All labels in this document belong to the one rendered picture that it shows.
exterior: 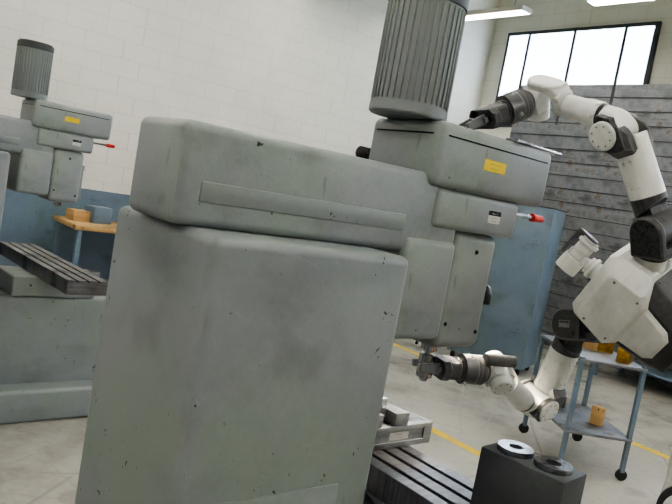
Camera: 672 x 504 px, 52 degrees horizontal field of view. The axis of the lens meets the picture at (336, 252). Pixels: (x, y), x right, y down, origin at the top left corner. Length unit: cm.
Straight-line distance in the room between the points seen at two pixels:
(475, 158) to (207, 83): 719
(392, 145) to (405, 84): 18
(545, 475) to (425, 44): 104
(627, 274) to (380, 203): 72
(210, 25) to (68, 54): 175
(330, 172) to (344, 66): 852
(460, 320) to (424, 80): 65
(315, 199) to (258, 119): 771
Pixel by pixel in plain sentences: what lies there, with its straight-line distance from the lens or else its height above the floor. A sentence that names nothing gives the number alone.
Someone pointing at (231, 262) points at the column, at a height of 152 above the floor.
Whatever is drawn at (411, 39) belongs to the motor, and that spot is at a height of 206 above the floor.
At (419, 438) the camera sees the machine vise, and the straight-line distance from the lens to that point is 227.
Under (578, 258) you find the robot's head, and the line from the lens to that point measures 210.
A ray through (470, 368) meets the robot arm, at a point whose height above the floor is 125.
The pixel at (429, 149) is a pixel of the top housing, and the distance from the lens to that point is 172.
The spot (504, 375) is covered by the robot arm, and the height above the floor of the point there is 124.
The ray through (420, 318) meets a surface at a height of 140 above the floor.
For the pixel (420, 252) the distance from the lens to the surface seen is 172.
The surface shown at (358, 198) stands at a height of 167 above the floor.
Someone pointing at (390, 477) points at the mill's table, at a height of 94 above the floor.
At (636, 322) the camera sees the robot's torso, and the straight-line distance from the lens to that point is 202.
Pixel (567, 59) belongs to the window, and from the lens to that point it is 1116.
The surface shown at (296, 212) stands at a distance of 146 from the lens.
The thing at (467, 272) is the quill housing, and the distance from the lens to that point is 189.
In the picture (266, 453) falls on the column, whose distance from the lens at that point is 144.
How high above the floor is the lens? 168
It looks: 5 degrees down
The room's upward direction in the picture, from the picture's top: 10 degrees clockwise
